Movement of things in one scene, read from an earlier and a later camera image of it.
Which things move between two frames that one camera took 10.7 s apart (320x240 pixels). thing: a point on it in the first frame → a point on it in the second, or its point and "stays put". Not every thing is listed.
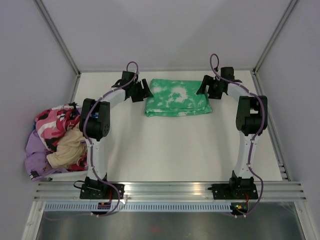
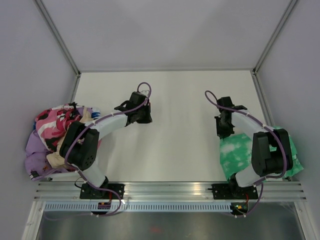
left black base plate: x=101 y=191 stays put
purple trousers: x=36 y=163 stays put
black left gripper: x=144 y=93 → x=148 y=119
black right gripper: x=207 y=81 → x=222 y=133
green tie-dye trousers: x=176 y=98 → x=236 y=153
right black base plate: x=234 y=191 stays put
